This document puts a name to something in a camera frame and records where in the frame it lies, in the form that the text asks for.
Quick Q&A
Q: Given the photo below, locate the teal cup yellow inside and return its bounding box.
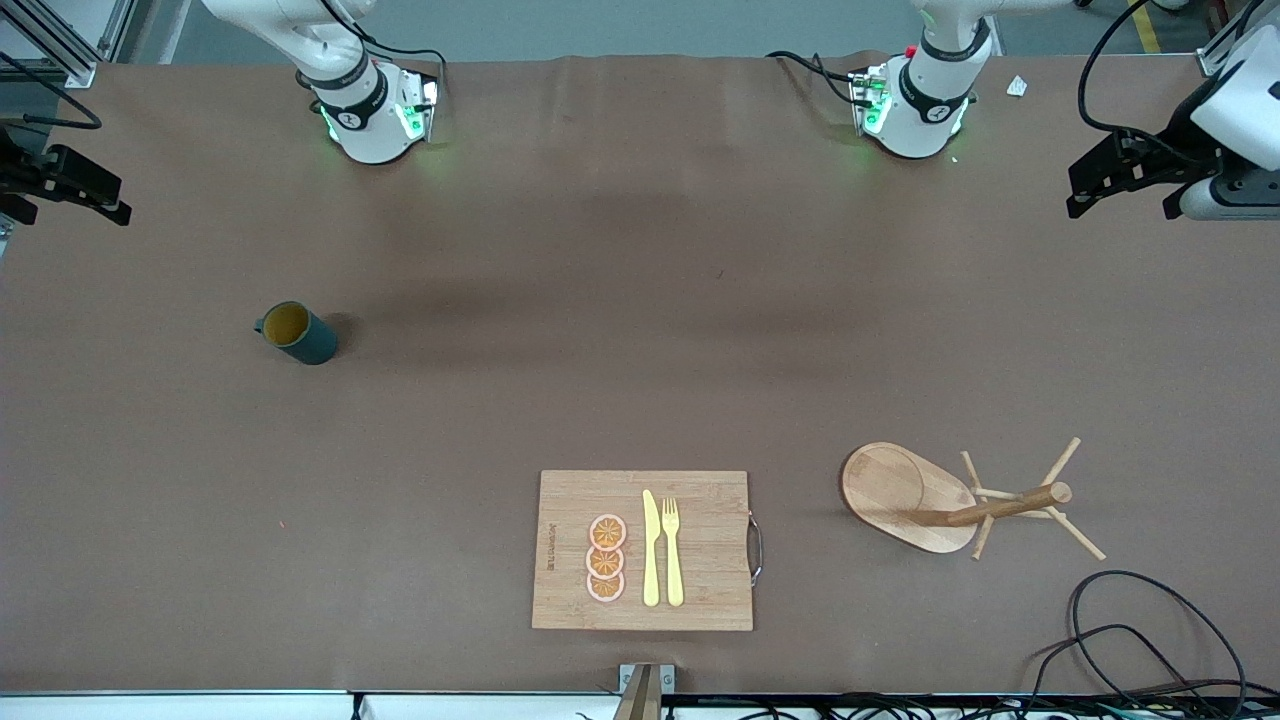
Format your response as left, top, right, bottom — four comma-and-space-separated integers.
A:
253, 300, 339, 366

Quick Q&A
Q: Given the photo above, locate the wooden cup rack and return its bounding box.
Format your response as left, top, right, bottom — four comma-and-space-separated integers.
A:
840, 436, 1108, 563

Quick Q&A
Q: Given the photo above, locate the brown table cover mat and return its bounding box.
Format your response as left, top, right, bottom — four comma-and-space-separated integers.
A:
0, 52, 1280, 696

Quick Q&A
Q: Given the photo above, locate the white table edge strip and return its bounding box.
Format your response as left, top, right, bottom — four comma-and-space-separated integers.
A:
0, 690, 626, 720

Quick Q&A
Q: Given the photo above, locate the bamboo cutting board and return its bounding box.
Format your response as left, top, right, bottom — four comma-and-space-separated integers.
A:
531, 470, 764, 632

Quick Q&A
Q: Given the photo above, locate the yellow plastic fork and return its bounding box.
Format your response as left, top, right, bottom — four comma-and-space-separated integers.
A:
661, 497, 685, 608

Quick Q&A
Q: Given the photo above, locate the yellow plastic knife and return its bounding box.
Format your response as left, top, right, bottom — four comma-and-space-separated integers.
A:
642, 489, 662, 608

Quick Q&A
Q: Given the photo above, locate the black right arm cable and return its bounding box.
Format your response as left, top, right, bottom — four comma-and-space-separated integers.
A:
0, 50, 103, 131

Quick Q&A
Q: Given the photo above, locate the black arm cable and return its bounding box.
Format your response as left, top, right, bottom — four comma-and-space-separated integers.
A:
1077, 0, 1216, 161
0, 50, 103, 131

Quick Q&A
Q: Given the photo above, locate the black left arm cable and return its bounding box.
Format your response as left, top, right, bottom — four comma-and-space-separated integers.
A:
1077, 0, 1216, 161

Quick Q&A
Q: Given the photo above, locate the aluminium frame profile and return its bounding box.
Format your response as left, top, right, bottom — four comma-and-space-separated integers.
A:
0, 0, 136, 89
1195, 0, 1280, 76

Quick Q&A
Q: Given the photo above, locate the black base power cable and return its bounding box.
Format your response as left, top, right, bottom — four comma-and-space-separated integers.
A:
765, 50, 861, 106
320, 0, 448, 96

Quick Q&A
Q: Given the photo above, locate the black loose cable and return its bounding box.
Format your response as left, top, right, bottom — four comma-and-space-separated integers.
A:
1068, 570, 1251, 713
1020, 624, 1206, 716

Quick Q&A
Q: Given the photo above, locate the black cable bundle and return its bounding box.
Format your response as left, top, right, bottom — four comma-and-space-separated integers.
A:
665, 693, 1280, 720

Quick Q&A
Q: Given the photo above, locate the metal bracket with brown post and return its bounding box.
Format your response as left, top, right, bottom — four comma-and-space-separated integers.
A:
615, 663, 676, 720

